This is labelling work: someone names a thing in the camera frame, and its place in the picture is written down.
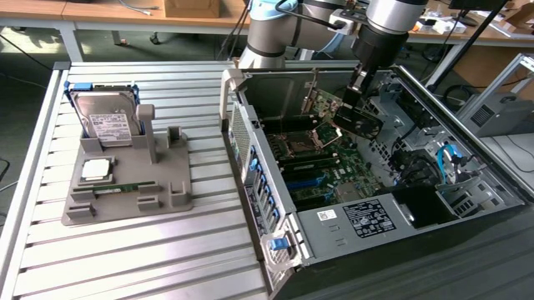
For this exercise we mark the orange white small box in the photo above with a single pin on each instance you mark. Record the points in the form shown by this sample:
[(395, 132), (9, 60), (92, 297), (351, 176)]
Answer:
[(426, 24)]

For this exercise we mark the chair caster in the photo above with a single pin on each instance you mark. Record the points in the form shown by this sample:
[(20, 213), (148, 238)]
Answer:
[(155, 38)]

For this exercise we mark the metal socket cover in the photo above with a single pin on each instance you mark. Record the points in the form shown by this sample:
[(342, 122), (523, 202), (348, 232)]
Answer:
[(327, 136)]

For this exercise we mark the brown cardboard box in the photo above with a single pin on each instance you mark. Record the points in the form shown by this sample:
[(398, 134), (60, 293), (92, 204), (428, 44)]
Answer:
[(191, 7), (520, 18)]

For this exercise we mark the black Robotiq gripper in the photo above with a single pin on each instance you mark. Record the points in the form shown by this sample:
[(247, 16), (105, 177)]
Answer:
[(379, 47)]

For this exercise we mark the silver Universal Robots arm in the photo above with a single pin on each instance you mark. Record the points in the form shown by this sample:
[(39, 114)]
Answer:
[(387, 15)]

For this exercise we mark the green motherboard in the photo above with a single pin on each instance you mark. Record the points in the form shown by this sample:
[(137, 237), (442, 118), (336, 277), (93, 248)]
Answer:
[(354, 168)]

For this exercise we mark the grey computer tower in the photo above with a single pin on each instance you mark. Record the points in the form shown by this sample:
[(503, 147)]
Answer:
[(504, 118)]

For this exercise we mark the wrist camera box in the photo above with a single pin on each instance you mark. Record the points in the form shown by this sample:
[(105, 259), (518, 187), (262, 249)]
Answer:
[(346, 18)]

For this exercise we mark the aluminium profile frame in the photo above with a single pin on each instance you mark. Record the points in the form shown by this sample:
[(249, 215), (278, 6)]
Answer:
[(526, 59)]

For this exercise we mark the black monitor stand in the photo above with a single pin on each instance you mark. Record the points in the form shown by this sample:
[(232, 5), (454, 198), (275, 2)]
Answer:
[(475, 3)]

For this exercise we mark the blue case latch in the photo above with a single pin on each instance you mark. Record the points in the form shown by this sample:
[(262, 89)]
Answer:
[(276, 244)]

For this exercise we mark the graphics card with metal bracket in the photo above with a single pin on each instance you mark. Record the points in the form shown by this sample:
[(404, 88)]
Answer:
[(363, 123)]

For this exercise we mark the CPU socket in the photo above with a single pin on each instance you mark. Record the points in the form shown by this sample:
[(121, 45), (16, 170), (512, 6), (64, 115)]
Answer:
[(298, 145)]

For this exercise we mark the silver CPU chip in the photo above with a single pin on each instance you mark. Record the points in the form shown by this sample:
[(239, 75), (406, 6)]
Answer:
[(96, 170)]

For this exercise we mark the open grey PC case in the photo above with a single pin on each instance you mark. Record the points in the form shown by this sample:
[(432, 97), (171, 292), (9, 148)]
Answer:
[(263, 93)]

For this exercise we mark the black tripod pole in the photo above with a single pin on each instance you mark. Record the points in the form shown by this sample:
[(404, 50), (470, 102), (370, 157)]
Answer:
[(470, 43)]

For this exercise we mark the grey disk bay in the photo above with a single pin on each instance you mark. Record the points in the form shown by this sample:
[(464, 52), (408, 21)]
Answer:
[(471, 200)]

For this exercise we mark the green RAM stick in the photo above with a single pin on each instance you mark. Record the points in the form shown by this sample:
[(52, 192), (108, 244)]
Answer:
[(124, 187)]

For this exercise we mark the hard disk in blue frame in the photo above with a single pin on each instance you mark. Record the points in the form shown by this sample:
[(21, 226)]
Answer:
[(108, 118)]

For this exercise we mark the wooden desk grey frame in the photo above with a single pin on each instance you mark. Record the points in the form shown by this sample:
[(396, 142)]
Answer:
[(496, 37), (83, 9)]

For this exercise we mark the grey plastic parts rack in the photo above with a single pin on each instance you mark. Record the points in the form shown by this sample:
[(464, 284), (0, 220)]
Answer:
[(120, 175)]

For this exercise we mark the perforated metal drive cage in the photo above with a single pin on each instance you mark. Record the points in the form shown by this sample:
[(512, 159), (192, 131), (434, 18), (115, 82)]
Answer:
[(375, 147)]

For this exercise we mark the grey power supply unit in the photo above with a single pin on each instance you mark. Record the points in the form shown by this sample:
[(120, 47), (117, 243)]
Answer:
[(320, 234)]

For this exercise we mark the grey chipset heatsink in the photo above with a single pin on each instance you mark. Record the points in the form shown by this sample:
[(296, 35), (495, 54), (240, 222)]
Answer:
[(348, 192)]

